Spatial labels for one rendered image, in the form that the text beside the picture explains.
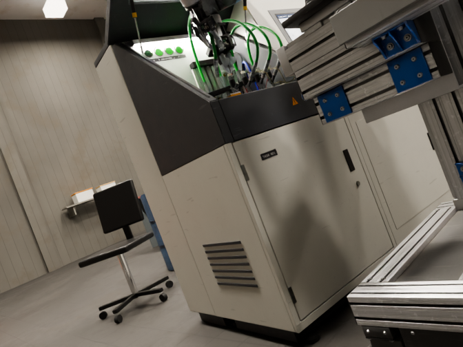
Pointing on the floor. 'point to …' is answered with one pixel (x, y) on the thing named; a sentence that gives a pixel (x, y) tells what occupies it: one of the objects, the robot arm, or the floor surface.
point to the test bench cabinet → (245, 248)
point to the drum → (156, 232)
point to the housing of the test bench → (154, 186)
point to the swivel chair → (121, 219)
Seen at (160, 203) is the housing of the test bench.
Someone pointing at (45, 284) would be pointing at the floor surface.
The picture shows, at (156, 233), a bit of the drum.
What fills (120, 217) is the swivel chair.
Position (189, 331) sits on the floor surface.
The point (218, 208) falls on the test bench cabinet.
